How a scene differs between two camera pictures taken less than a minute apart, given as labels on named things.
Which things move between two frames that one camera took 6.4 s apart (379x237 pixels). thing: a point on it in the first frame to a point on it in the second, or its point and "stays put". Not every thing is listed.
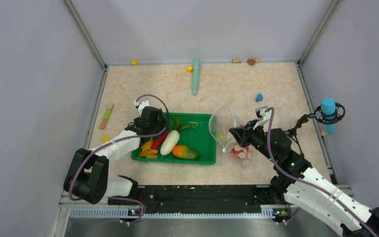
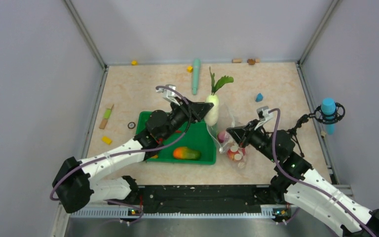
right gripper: [243, 135] stays put
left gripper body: [159, 125] to [177, 117]
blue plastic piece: [259, 98] stays put
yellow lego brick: [105, 139] stays put
